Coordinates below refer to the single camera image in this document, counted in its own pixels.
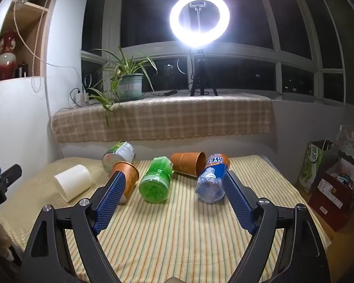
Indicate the red white vase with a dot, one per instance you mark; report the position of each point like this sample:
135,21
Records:
6,64

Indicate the orange cup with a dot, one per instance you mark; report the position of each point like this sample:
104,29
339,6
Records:
132,177
184,162

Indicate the white power strip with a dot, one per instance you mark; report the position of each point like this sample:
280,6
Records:
82,97

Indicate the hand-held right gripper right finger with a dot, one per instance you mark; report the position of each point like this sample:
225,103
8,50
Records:
239,202

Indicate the potted spider plant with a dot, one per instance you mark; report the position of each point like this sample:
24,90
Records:
131,85

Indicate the green paper bag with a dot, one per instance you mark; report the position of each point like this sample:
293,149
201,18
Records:
311,165

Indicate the window frame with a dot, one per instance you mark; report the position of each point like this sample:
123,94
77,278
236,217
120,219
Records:
224,54

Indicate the white cup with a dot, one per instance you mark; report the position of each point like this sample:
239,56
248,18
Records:
73,181

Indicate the wooden shelf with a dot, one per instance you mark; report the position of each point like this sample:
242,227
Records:
32,8

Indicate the blue orange plastic bottle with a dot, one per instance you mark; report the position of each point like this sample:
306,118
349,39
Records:
209,179

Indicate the dark bottle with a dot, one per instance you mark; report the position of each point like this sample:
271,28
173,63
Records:
24,69
19,72

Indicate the green white plastic bottle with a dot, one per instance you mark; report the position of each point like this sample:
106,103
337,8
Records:
122,151

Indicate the black tripod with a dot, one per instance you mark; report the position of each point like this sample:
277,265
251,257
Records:
199,64

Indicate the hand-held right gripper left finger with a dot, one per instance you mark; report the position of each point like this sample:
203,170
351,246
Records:
110,200

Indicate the red cardboard box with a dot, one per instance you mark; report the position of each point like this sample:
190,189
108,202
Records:
327,200

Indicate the plaid beige cloth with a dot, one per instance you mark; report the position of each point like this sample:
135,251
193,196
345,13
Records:
180,118

